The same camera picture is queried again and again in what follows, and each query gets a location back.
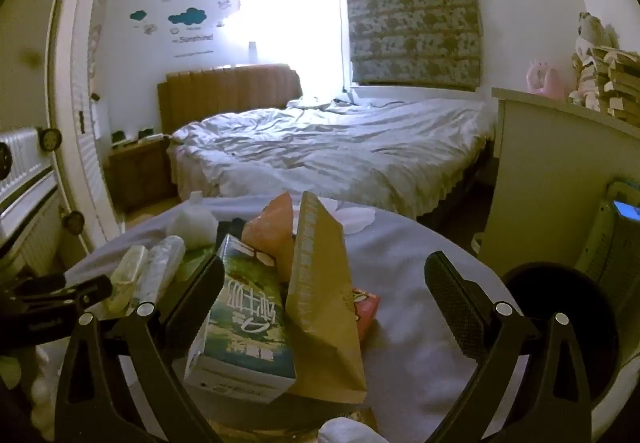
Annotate white window sill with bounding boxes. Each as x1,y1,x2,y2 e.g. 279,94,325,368
350,82,478,100

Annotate smartphone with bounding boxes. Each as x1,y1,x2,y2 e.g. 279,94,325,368
614,200,640,224

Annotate stack of books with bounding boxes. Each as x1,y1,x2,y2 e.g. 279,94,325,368
567,45,640,126

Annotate floral roman blind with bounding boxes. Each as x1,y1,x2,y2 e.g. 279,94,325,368
341,0,485,91

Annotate brown padded headboard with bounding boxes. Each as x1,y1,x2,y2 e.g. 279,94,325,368
157,64,303,136

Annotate red snack packet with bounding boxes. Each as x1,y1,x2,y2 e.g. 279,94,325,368
350,287,381,341

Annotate bed with white duvet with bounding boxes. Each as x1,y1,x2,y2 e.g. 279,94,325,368
167,98,496,218

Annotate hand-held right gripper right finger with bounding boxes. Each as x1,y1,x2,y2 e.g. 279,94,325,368
424,250,593,443

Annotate pale plastic wrapper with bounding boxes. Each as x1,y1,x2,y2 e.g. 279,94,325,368
107,245,148,316

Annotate lettering wall sticker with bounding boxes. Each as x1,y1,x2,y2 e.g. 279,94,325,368
171,34,217,58

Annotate black round bin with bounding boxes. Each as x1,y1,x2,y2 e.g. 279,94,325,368
500,262,623,404

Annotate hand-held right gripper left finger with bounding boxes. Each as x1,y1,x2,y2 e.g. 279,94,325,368
54,254,226,443

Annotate large teal cloud sticker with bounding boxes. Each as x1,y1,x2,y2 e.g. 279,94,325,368
167,7,208,28

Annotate white cabinet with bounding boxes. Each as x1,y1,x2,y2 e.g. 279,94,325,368
491,87,640,274

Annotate grey plush toy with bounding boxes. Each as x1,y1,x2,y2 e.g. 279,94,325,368
575,12,621,68

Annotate black cable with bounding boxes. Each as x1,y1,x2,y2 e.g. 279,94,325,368
327,95,386,108

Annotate orange snack packet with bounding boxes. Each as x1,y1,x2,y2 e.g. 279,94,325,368
242,192,297,284

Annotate floral tablecloth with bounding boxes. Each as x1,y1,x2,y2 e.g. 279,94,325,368
30,195,516,443

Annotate wooden nightstand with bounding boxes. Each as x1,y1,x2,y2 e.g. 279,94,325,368
107,135,178,214

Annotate green milk carton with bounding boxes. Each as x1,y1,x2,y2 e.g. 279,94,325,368
183,234,298,405

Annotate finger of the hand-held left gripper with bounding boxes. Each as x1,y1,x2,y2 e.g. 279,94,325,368
15,275,114,321
7,274,67,298

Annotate pale green heater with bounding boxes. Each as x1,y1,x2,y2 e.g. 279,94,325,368
575,178,640,304

